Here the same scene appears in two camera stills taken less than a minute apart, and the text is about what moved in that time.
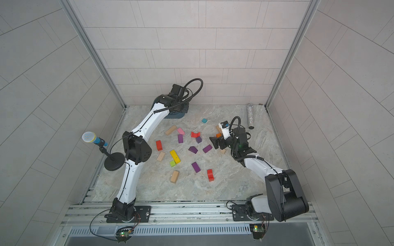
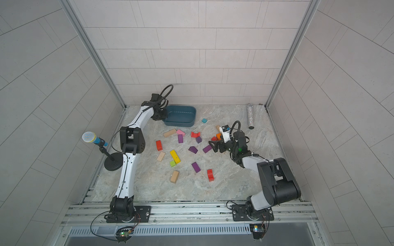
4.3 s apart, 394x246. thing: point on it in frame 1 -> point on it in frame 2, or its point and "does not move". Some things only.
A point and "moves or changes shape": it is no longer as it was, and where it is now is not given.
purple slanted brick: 207,148 does not move
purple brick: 180,138 does not move
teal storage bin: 175,115 moves or changes shape
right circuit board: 258,230 does not move
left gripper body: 181,107 -> 161,115
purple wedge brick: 193,149 does not move
